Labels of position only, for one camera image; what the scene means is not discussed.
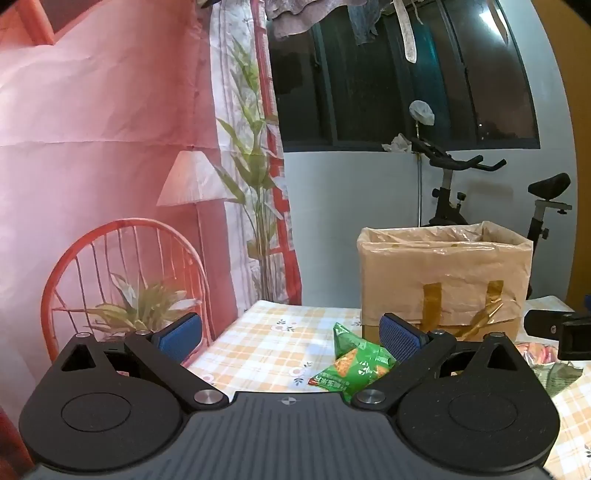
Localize white hanging bag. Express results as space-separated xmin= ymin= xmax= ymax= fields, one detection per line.
xmin=409 ymin=99 xmax=435 ymax=126

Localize black exercise bike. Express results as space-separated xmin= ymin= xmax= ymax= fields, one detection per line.
xmin=409 ymin=136 xmax=573 ymax=301

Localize cardboard box with plastic liner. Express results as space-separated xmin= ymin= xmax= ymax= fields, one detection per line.
xmin=356 ymin=220 xmax=534 ymax=326

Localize white crumpled cloth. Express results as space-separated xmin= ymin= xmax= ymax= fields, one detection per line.
xmin=382 ymin=134 xmax=413 ymax=153

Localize dark window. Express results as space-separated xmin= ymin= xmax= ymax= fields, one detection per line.
xmin=267 ymin=0 xmax=541 ymax=151

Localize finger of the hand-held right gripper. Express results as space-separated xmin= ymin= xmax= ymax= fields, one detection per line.
xmin=525 ymin=310 xmax=574 ymax=340

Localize grey hanging garment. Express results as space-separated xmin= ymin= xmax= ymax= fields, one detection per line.
xmin=347 ymin=0 xmax=384 ymax=46

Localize white hanging sock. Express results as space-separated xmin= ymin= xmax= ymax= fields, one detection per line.
xmin=394 ymin=0 xmax=419 ymax=63

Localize printed room scene backdrop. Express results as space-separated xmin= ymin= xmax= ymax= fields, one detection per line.
xmin=0 ymin=0 xmax=303 ymax=480

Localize checked floral tablecloth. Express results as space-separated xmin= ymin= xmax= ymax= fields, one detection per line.
xmin=185 ymin=295 xmax=591 ymax=480

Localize metal pipe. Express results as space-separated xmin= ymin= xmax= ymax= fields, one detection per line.
xmin=416 ymin=124 xmax=424 ymax=227

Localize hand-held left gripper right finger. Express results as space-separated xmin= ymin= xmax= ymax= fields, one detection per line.
xmin=352 ymin=313 xmax=526 ymax=413

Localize dull green snack packet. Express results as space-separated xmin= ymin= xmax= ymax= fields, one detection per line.
xmin=531 ymin=361 xmax=583 ymax=398

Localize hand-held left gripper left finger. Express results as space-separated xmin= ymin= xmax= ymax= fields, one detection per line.
xmin=58 ymin=313 xmax=230 ymax=413

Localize floral hanging garment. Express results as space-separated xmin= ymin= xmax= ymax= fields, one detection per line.
xmin=265 ymin=0 xmax=352 ymax=40

